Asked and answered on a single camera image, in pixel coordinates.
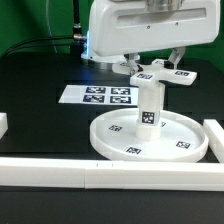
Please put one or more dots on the white round table top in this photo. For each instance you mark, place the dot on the white round table top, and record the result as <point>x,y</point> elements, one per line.
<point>179,138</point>

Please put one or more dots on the white marker sheet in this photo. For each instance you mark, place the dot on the white marker sheet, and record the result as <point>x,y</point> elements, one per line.
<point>99,95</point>

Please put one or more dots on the black vertical cable connector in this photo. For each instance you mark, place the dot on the black vertical cable connector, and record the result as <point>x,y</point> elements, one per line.
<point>77,28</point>

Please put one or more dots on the white barrier block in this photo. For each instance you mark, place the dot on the white barrier block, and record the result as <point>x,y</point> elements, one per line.
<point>3,124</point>
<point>215,134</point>

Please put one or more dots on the white right barrier block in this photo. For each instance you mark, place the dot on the white right barrier block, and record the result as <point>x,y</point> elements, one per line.
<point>215,134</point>

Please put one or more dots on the white front barrier rail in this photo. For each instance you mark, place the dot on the white front barrier rail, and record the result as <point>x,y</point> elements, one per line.
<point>98,174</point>

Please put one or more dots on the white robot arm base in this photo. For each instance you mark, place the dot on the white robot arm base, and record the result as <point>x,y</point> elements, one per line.
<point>100,58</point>

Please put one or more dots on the white cross-shaped table base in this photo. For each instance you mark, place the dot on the white cross-shaped table base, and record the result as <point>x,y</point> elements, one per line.
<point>151,75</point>

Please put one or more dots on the white left barrier block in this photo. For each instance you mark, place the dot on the white left barrier block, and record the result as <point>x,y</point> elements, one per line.
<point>3,124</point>

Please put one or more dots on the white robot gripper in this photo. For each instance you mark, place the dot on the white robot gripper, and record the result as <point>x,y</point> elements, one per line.
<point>133,26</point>

